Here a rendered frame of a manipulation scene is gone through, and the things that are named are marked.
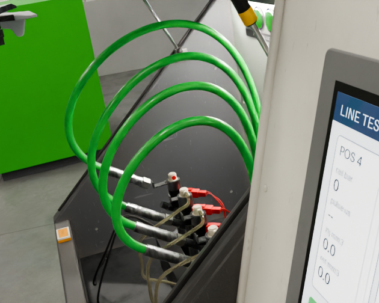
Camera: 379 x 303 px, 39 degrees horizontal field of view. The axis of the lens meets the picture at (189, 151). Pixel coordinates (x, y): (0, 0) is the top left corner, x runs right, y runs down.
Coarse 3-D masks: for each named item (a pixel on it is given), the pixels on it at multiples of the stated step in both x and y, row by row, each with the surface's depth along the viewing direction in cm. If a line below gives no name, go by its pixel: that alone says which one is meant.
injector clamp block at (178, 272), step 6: (156, 240) 113; (162, 240) 112; (162, 246) 110; (174, 246) 109; (180, 252) 107; (162, 264) 113; (168, 264) 104; (162, 270) 116; (174, 270) 102; (180, 270) 101; (168, 276) 109; (174, 276) 101; (180, 276) 99; (174, 282) 103
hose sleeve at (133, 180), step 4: (112, 168) 101; (116, 168) 101; (112, 172) 100; (116, 172) 101; (120, 172) 101; (112, 176) 101; (116, 176) 101; (120, 176) 101; (132, 176) 102; (136, 176) 103; (132, 180) 102; (136, 180) 102; (140, 180) 103; (136, 184) 103; (140, 184) 103
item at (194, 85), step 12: (180, 84) 82; (192, 84) 83; (204, 84) 83; (156, 96) 82; (168, 96) 82; (228, 96) 85; (144, 108) 81; (240, 108) 86; (132, 120) 81; (120, 132) 82; (252, 132) 88; (252, 144) 89; (108, 156) 82; (108, 168) 83; (108, 204) 85; (132, 228) 87; (144, 228) 88; (156, 228) 89; (168, 240) 90; (180, 240) 91
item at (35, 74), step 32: (32, 0) 410; (64, 0) 389; (32, 32) 389; (64, 32) 396; (0, 64) 389; (32, 64) 396; (64, 64) 403; (0, 96) 396; (32, 96) 403; (64, 96) 411; (96, 96) 418; (0, 128) 404; (32, 128) 411; (0, 160) 411; (32, 160) 419; (64, 160) 431
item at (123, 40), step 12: (156, 24) 94; (168, 24) 95; (180, 24) 95; (192, 24) 96; (132, 36) 93; (216, 36) 98; (108, 48) 93; (228, 48) 100; (96, 60) 93; (240, 60) 101; (84, 72) 94; (84, 84) 94; (252, 84) 103; (72, 96) 94; (252, 96) 104; (72, 108) 94; (72, 132) 96; (72, 144) 97; (84, 156) 98; (96, 168) 100
